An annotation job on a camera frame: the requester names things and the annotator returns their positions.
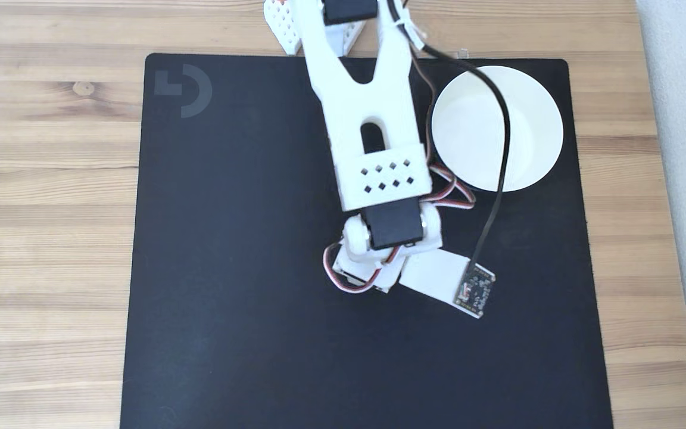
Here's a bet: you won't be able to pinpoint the black desk mat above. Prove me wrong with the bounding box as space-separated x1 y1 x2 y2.
120 52 615 429

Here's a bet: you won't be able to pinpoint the white round bowl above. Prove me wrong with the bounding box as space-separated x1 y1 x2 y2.
431 64 565 193

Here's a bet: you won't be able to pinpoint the red white black servo wires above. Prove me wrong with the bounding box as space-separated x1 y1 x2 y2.
322 240 402 294
425 162 477 211

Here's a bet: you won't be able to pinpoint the camera board on white mount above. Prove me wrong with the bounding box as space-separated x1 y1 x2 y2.
398 247 497 320

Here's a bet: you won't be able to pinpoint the black camera cable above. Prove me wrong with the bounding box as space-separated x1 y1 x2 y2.
386 0 512 266

